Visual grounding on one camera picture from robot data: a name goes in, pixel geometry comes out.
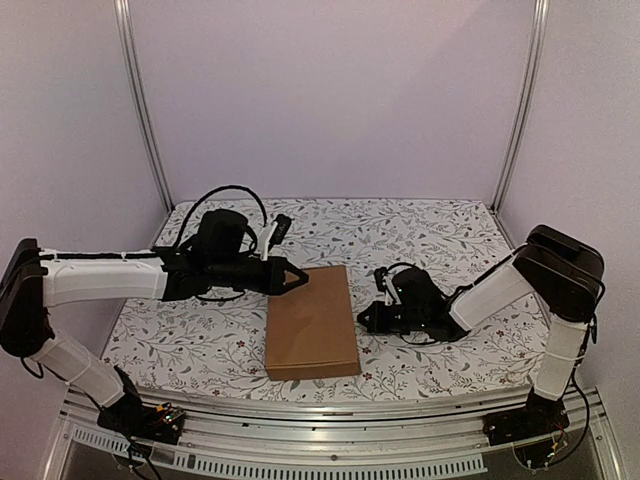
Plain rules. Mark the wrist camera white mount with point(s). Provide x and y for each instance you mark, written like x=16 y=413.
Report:
x=384 y=284
x=272 y=235

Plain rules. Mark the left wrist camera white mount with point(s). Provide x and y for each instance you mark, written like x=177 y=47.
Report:
x=272 y=235

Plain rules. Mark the right aluminium frame post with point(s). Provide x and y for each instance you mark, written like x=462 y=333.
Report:
x=526 y=96

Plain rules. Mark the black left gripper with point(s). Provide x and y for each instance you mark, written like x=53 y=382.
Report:
x=303 y=277

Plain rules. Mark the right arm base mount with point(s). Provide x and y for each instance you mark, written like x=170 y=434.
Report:
x=537 y=430

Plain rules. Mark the left aluminium frame post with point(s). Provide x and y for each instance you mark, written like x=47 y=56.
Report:
x=131 y=62

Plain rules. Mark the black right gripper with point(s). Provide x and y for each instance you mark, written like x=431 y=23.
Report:
x=382 y=316

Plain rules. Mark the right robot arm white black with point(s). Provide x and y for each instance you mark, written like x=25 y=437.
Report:
x=562 y=273

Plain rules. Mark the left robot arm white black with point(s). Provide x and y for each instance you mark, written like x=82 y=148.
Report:
x=224 y=252

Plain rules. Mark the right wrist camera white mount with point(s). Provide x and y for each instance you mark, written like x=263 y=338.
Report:
x=384 y=284

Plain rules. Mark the aluminium front rail base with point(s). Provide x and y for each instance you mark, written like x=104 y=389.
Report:
x=437 y=438

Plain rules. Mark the floral patterned table mat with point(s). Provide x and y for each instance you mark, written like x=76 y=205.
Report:
x=216 y=347

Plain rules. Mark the brown cardboard box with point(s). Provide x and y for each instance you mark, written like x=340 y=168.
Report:
x=310 y=331

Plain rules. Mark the aluminium frame post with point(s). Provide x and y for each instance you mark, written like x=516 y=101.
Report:
x=526 y=96
x=131 y=62

